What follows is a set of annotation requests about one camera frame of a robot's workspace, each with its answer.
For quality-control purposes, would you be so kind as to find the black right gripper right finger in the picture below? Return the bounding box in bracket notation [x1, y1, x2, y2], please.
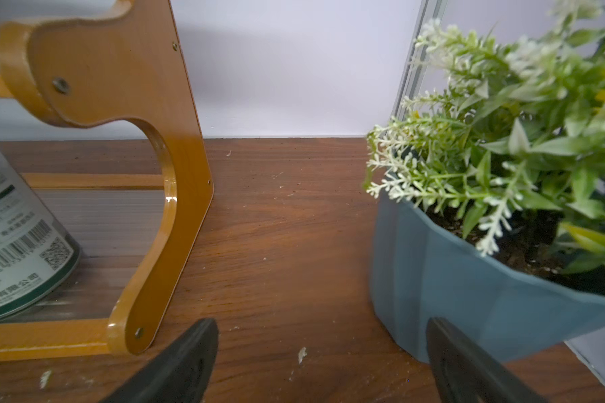
[426, 317, 546, 402]

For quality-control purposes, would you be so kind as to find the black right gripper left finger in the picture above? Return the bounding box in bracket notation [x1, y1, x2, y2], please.
[103, 318, 219, 402]

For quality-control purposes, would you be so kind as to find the metal can green label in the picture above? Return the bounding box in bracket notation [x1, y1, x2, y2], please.
[0, 152, 82, 319]

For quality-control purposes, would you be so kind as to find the orange wooden three-tier shelf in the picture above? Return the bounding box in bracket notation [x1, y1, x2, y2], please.
[0, 1, 214, 363]

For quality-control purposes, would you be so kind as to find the blue-grey plant pot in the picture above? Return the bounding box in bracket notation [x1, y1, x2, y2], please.
[369, 195, 605, 363]

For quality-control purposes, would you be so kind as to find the green artificial plant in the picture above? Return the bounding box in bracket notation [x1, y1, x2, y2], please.
[364, 1, 605, 295]

